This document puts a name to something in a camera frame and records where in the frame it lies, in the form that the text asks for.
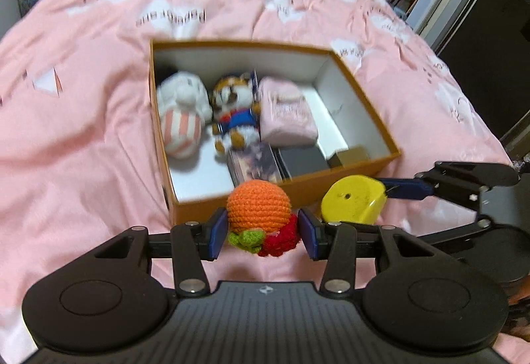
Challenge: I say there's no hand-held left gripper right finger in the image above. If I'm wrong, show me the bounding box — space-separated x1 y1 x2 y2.
298 209 440 295

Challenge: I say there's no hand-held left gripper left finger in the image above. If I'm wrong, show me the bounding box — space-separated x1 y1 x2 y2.
93 209 229 297

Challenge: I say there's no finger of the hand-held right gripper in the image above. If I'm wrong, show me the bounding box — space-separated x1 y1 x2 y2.
379 160 521 208
421 216 494 247

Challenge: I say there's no orange cardboard box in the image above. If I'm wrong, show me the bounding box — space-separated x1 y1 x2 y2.
148 39 402 226

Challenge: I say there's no orange crochet keychain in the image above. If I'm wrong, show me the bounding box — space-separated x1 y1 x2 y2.
226 179 301 258

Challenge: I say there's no yellow tape measure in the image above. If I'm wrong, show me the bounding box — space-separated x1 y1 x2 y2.
321 176 389 224

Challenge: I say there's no gold small box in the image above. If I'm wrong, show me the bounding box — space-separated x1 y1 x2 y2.
327 145 371 169

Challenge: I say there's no black box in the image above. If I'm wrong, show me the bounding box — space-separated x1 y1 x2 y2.
275 144 332 181

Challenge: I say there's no purple illustrated card box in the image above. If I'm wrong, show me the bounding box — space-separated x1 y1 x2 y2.
227 141 283 186

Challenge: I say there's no white pink checked plush toy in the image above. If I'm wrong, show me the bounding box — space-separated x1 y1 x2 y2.
155 72 213 160

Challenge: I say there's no tiger plush toy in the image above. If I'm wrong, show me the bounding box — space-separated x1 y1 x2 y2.
210 72 262 154

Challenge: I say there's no pink tissue pack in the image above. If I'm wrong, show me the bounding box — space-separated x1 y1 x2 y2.
257 76 319 145

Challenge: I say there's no pink cloud print blanket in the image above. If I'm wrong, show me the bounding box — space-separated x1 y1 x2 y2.
0 0 530 364

